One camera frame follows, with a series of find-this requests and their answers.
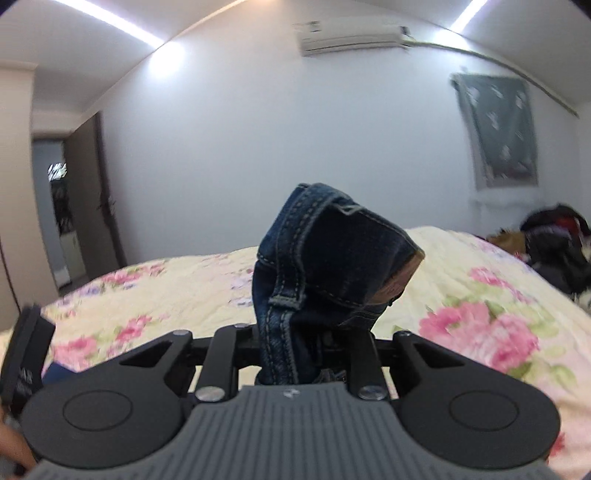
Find person's left hand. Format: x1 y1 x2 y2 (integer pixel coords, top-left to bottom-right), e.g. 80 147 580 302
0 418 36 470

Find dark brown door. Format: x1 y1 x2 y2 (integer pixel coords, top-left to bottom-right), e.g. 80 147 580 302
63 113 127 280

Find pile of dark clothes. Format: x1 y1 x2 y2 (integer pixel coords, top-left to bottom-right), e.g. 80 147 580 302
520 204 590 297

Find floral yellow bed quilt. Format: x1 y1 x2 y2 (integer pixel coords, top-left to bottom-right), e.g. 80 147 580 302
0 225 591 480

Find grey patterned window curtain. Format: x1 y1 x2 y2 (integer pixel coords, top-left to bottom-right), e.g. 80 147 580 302
451 73 538 190

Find blue denim jeans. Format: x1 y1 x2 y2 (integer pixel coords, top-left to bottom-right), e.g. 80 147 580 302
252 183 425 385

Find beige wardrobe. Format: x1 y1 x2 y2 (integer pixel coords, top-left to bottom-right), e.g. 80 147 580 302
1 60 58 330

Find white air conditioner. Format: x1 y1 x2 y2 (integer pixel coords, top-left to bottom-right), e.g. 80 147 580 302
295 17 405 56

